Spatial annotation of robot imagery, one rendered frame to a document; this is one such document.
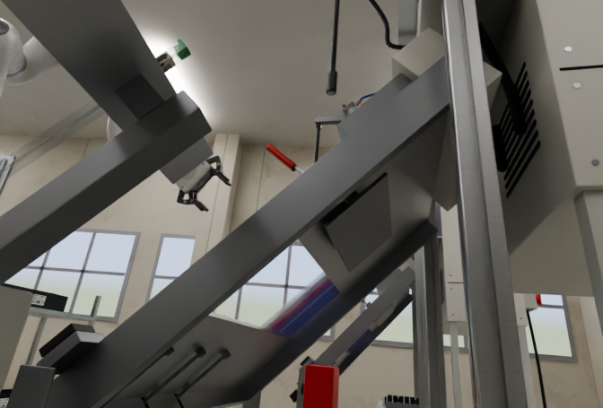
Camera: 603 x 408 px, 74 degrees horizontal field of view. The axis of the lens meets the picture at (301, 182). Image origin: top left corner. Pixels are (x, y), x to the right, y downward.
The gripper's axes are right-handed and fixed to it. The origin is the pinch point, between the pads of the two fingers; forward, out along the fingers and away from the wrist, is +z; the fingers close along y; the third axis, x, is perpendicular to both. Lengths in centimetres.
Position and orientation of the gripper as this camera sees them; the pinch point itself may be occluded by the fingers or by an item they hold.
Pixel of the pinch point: (214, 195)
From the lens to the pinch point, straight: 109.9
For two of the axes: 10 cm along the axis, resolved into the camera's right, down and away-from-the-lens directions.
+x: 2.2, 2.5, 9.4
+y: 6.6, -7.5, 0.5
